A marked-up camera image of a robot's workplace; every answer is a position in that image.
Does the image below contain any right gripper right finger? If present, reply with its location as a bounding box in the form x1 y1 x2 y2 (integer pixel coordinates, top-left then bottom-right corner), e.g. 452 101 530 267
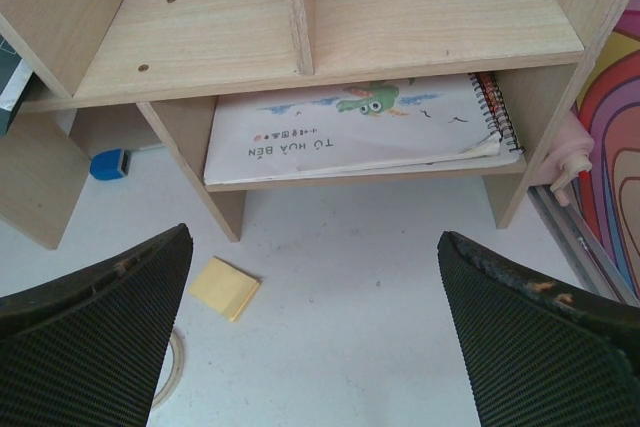
438 231 639 426

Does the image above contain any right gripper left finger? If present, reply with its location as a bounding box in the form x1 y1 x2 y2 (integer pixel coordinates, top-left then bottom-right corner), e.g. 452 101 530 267
1 224 193 426

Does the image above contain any yellow sticky note pad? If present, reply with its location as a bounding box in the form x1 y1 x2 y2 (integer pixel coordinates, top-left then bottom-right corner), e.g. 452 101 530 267
188 257 261 322

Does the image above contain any light wooden bookshelf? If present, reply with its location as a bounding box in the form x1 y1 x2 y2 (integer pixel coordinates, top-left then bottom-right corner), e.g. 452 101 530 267
1 0 629 249

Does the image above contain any spiral bound drawing notebook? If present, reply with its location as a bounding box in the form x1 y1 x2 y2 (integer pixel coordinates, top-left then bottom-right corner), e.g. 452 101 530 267
204 74 523 186

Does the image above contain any masking tape roll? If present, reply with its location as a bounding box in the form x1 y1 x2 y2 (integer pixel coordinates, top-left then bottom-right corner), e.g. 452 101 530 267
151 329 186 411

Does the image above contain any blue pencil sharpener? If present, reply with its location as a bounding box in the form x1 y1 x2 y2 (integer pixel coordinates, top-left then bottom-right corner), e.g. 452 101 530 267
89 149 131 181

